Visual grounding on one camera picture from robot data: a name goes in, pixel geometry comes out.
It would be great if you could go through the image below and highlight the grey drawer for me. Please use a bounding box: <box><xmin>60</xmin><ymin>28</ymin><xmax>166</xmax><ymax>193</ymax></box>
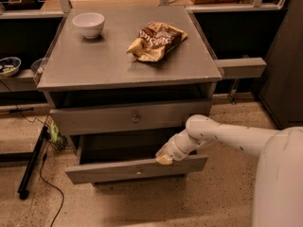
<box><xmin>65</xmin><ymin>128</ymin><xmax>207</xmax><ymax>184</ymax></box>
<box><xmin>50</xmin><ymin>99</ymin><xmax>212</xmax><ymax>135</ymax></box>

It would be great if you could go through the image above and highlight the blue patterned bowl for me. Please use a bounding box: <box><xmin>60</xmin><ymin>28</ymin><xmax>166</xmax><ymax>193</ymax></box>
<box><xmin>0</xmin><ymin>57</ymin><xmax>21</xmax><ymax>77</ymax></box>

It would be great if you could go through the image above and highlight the black metal leg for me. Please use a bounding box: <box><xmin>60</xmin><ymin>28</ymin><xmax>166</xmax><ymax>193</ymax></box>
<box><xmin>17</xmin><ymin>126</ymin><xmax>47</xmax><ymax>201</ymax></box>

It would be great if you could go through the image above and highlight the grey side bar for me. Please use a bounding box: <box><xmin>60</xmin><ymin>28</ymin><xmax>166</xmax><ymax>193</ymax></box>
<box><xmin>215</xmin><ymin>58</ymin><xmax>266</xmax><ymax>79</ymax></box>

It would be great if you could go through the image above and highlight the green packet in basket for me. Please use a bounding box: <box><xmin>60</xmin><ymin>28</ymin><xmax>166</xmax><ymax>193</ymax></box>
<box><xmin>48</xmin><ymin>123</ymin><xmax>66</xmax><ymax>147</ymax></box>

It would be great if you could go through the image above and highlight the black floor cable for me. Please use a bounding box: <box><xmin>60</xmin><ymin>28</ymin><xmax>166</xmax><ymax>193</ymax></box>
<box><xmin>0</xmin><ymin>79</ymin><xmax>65</xmax><ymax>227</ymax></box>

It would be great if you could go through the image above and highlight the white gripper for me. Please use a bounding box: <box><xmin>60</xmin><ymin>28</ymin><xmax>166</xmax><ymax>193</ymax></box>
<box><xmin>155</xmin><ymin>130</ymin><xmax>199</xmax><ymax>166</ymax></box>

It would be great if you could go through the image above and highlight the grey drawer cabinet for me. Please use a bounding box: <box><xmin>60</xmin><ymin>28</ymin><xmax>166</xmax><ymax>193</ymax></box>
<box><xmin>36</xmin><ymin>5</ymin><xmax>223</xmax><ymax>186</ymax></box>

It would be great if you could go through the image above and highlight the grey top drawer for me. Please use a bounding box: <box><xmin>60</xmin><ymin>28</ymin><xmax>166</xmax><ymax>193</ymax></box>
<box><xmin>50</xmin><ymin>99</ymin><xmax>212</xmax><ymax>135</ymax></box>

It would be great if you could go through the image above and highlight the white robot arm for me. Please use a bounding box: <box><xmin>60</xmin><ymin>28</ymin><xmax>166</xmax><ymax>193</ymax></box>
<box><xmin>155</xmin><ymin>114</ymin><xmax>303</xmax><ymax>227</ymax></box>

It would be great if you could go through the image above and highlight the brown chip bag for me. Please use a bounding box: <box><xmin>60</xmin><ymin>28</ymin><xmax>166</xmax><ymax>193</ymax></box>
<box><xmin>127</xmin><ymin>22</ymin><xmax>188</xmax><ymax>61</ymax></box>

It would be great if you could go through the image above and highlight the white ceramic bowl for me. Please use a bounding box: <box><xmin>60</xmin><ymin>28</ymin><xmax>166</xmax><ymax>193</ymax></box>
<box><xmin>72</xmin><ymin>12</ymin><xmax>105</xmax><ymax>39</ymax></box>

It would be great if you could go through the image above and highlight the clear glass cup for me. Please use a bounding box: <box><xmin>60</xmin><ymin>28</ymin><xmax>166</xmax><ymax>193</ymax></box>
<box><xmin>30</xmin><ymin>58</ymin><xmax>47</xmax><ymax>73</ymax></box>

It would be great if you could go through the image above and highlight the grey side shelf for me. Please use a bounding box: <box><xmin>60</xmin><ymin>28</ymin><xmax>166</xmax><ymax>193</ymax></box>
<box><xmin>0</xmin><ymin>69</ymin><xmax>37</xmax><ymax>93</ymax></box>

